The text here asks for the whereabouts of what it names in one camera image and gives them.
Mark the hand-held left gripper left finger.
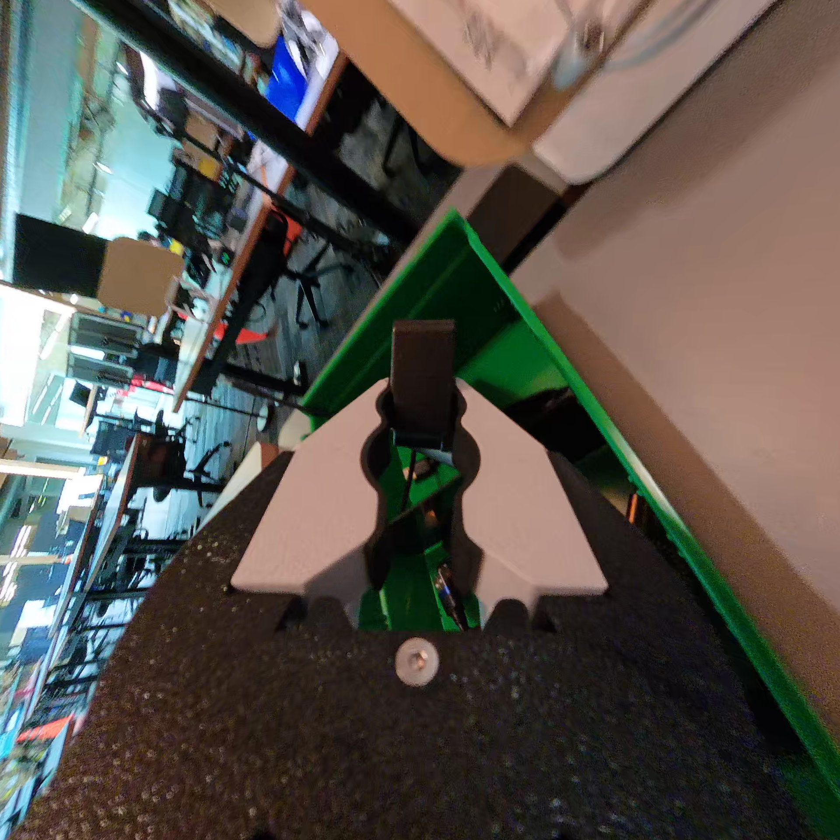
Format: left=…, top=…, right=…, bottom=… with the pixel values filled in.
left=231, top=379, right=395, bottom=608

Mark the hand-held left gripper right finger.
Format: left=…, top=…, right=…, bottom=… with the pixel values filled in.
left=451, top=379, right=608, bottom=611

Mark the black usb hub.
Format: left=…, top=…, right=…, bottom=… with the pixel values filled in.
left=390, top=319, right=457, bottom=452

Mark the green plastic bin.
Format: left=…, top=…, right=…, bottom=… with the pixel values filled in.
left=298, top=209, right=840, bottom=840

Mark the black office chair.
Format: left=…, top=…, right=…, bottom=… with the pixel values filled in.
left=266, top=217, right=388, bottom=329

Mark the beige rounded board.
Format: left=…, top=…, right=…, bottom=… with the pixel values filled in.
left=97, top=238, right=186, bottom=317

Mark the black square panel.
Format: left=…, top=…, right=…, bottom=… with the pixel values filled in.
left=13, top=215, right=109, bottom=296

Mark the wooden display board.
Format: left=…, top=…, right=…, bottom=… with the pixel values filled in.
left=298, top=0, right=657, bottom=170

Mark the black metal pole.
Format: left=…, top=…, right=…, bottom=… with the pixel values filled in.
left=72, top=0, right=431, bottom=227

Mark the white clamp mount plate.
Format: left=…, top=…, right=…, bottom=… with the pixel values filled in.
left=533, top=0, right=782, bottom=186

